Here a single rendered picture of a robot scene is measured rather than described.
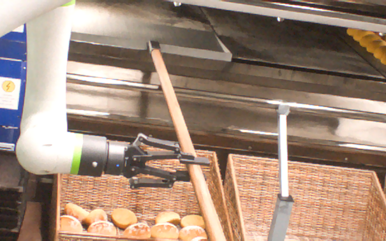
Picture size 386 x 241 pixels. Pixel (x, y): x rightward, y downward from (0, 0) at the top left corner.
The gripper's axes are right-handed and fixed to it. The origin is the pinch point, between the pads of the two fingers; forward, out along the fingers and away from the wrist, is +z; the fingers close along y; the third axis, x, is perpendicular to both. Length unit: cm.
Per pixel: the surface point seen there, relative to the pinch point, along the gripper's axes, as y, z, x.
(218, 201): 42, 27, -77
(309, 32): 0, 72, -164
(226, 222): 42, 27, -61
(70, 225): 55, -21, -73
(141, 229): 54, 2, -74
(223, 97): 1, 18, -61
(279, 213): 27, 36, -39
